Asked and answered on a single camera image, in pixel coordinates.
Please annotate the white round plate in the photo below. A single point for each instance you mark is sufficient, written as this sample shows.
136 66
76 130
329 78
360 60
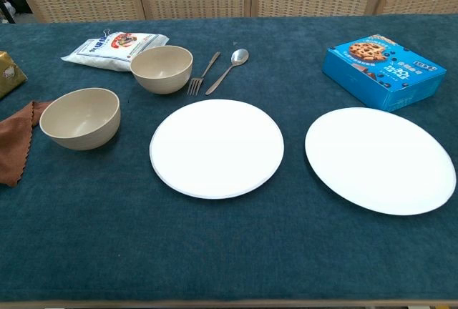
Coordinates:
216 149
379 160

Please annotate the off-white bowl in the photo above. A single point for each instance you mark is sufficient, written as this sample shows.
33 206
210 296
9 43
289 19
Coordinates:
80 126
161 74

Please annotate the steel fork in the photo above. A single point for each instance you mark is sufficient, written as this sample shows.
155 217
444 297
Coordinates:
195 85

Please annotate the steel spoon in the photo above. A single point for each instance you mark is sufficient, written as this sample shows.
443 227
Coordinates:
239 57

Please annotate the teal table cloth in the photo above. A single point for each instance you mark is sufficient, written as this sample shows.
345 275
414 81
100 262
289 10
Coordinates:
229 244

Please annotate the white flour bag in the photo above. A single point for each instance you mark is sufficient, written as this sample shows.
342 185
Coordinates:
107 49

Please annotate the metal binder clip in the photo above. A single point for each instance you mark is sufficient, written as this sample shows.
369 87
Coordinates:
106 33

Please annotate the blue cookie box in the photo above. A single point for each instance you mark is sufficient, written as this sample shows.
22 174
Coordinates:
383 69

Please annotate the brown microfibre cloth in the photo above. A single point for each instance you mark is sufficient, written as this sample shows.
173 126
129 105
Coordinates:
14 144

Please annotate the gold foil packet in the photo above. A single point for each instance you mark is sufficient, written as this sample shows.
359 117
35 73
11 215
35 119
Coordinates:
9 74

